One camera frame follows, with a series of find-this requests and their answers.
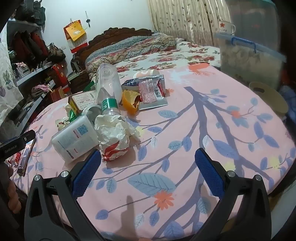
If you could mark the orange peel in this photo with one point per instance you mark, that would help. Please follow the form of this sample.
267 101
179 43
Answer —
128 102

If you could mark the red snack packet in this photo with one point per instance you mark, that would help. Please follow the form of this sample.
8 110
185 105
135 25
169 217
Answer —
150 92

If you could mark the white red paper wrapper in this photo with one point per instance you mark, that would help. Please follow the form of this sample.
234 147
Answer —
111 132

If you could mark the brown paper bag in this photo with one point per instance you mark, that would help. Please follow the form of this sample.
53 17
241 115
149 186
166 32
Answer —
56 95

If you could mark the dark red snack wrapper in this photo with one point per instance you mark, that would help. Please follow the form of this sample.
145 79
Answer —
161 85

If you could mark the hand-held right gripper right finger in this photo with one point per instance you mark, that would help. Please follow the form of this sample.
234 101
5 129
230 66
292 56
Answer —
209 171

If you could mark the clear storage box blue lid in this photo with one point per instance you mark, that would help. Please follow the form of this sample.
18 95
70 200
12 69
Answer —
245 60

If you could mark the red yellow wall calendar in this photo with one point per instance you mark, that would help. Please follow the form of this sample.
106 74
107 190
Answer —
75 32

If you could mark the floral quilt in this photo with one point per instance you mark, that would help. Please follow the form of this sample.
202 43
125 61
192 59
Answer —
129 49

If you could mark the orange white paper cup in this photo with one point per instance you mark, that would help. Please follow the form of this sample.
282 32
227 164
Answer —
145 74

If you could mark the white plastic wipes pack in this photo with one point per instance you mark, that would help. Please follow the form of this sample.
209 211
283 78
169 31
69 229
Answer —
74 139

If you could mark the metal can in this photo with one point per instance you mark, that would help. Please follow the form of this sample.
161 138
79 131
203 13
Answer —
90 111

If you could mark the white enamel mug red star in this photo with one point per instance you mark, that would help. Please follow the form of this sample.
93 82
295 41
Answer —
224 26

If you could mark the green packet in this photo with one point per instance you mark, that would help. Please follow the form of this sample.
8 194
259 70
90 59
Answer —
89 87

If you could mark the beige plastic bin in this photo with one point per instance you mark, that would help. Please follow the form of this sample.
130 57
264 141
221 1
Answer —
270 97

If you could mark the pink leaf-print blanket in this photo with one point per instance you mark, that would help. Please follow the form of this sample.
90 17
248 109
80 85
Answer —
185 139

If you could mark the shiny dark snack wrapper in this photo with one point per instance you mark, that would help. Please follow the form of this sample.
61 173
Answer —
24 160

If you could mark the bed with floral bedding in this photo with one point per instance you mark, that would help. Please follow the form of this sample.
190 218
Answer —
108 33

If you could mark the small cardboard box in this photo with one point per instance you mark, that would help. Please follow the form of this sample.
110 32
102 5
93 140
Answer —
81 100

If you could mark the blue cloth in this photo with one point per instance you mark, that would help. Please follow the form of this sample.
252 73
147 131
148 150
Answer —
289 97

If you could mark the brown handbag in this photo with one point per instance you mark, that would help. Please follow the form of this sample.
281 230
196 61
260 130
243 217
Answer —
56 53

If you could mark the person's left hand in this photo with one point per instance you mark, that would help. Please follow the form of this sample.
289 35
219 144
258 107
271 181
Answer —
13 192

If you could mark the beige leaf-print curtain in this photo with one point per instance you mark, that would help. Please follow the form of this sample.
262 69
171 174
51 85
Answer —
180 16

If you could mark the hanging keys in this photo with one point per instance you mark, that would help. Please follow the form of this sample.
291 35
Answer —
87 22

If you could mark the white tissue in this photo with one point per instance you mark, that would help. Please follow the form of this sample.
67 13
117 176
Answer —
62 122

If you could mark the grey shelf unit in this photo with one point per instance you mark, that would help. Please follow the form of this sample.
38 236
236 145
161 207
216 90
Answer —
34 71

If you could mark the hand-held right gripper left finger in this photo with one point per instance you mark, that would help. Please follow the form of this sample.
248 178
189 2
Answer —
85 171

